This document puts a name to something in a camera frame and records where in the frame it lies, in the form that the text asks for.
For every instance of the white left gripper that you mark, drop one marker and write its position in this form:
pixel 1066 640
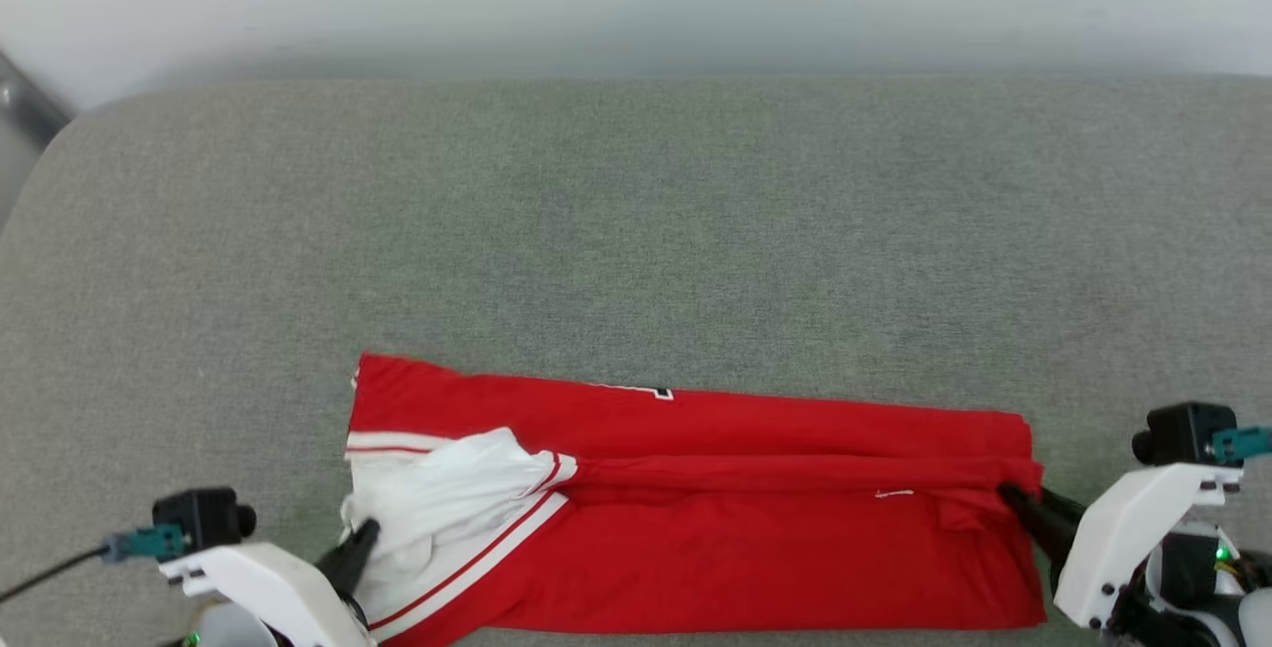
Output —
pixel 268 587

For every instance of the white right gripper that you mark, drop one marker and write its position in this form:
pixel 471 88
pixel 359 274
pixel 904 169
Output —
pixel 1133 543

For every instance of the red and white jersey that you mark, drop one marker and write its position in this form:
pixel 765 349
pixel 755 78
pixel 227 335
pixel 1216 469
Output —
pixel 745 538

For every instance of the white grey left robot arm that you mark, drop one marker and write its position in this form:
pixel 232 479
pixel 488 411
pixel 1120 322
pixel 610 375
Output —
pixel 234 629

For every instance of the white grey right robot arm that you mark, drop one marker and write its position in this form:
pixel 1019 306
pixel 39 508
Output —
pixel 1192 587

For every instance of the grey metal pole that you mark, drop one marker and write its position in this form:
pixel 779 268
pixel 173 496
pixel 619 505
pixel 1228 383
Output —
pixel 30 105

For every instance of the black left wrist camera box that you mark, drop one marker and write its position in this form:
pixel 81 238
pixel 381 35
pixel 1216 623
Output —
pixel 204 518

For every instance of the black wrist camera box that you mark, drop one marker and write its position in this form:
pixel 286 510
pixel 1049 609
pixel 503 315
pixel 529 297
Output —
pixel 1183 433
pixel 204 518

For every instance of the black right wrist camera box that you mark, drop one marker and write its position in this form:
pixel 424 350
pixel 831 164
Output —
pixel 1183 433

